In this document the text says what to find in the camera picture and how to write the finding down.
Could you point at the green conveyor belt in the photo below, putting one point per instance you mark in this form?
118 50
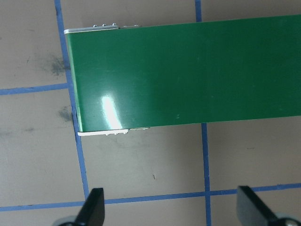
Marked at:
188 70

